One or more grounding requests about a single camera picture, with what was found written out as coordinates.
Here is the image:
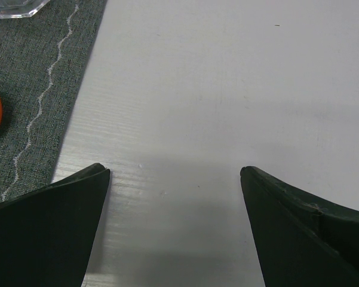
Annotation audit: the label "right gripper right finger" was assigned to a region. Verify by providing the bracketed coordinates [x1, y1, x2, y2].
[240, 166, 359, 286]

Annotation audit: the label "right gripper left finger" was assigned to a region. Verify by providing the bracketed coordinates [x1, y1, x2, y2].
[0, 163, 110, 286]

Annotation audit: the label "dark grey cloth placemat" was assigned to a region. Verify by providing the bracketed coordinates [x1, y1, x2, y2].
[0, 1, 106, 202]

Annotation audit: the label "clear plastic cup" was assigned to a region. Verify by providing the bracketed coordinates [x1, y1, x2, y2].
[0, 0, 50, 19]

